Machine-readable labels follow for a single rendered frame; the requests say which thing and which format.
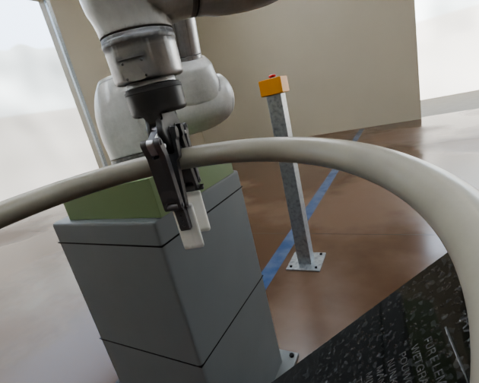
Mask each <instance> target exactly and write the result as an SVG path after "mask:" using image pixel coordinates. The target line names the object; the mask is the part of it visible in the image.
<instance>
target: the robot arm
mask: <svg viewBox="0 0 479 383"><path fill-rule="evenodd" d="M276 1H278V0H79V2H80V3H81V7H82V8H83V10H84V13H85V15H86V17H87V19H88V20H89V21H90V22H91V24H92V25H93V27H94V29H95V31H96V32H97V35H98V37H99V39H100V42H101V45H102V46H101V48H102V50H103V52H104V54H105V56H106V60H107V63H108V66H109V69H110V71H111V74H112V75H110V76H109V77H106V78H104V79H102V80H101V81H99V82H98V84H97V89H96V92H95V97H94V111H95V118H96V121H97V127H98V129H99V133H100V137H101V139H102V141H103V144H104V147H105V148H106V152H107V153H108V155H109V158H110V161H111V164H112V165H113V164H116V163H121V162H124V161H127V160H133V159H136V158H139V157H146V159H147V161H148V164H149V167H150V169H151V173H152V176H153V178H154V182H155V184H156V186H157V190H158V193H159V196H160V199H161V202H162V205H163V209H164V210H165V211H166V212H169V211H172V212H173V215H174V217H175V220H176V224H177V226H178V230H179V234H180V236H181V239H182V243H183V245H184V248H185V249H191V248H201V247H204V245H205V244H204V240H203V238H202V235H201V232H204V231H208V230H210V229H211V227H210V223H209V221H208V216H207V213H206V210H205V205H204V202H203V199H202V196H201V192H200V191H199V190H202V189H204V183H203V184H198V183H199V182H201V177H200V175H199V171H198V167H195V168H191V169H181V166H180V161H179V159H180V158H181V157H182V153H181V149H180V148H184V147H191V146H192V144H191V141H190V137H189V136H190V135H193V134H196V133H199V132H202V131H206V130H208V129H210V128H213V127H215V126H216V125H219V124H220V123H222V122H223V121H224V120H226V119H227V118H228V117H229V116H230V114H231V112H232V111H233V108H234V103H235V99H234V93H233V88H232V87H231V85H230V83H229V81H228V80H227V79H226V78H225V77H224V76H223V75H222V74H216V72H215V70H214V67H213V65H212V63H211V61H210V60H209V59H208V58H206V57H205V56H204V55H201V49H200V44H199V38H198V30H197V25H196V20H195V18H196V17H220V16H227V15H232V14H240V13H243V12H247V11H253V10H255V9H259V8H263V7H265V6H267V5H270V4H272V3H274V2H276ZM173 153H174V154H173ZM169 154H170V155H169Z"/></svg>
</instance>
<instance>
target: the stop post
mask: <svg viewBox="0 0 479 383"><path fill-rule="evenodd" d="M259 89H260V93H261V97H266V99H267V103H268V110H269V114H270V118H271V126H272V130H273V134H274V137H293V135H292V130H291V125H290V117H289V112H288V108H287V100H286V96H285V92H287V91H289V85H288V80H287V76H286V75H285V76H277V77H272V78H269V79H266V80H263V81H259ZM279 165H280V170H281V177H282V181H283V185H284V193H285V197H286V201H287V208H288V212H289V217H290V224H291V228H292V232H293V240H294V244H295V248H296V252H294V254H293V257H292V258H291V260H290V263H289V265H288V266H287V268H286V270H287V271H315V272H320V270H321V267H322V263H323V261H324V259H325V255H326V253H325V252H313V250H312V242H311V238H310V233H309V225H308V220H307V215H306V208H305V203H304V199H303V190H302V186H301V181H300V174H299V169H298V164H297V163H286V162H279Z"/></svg>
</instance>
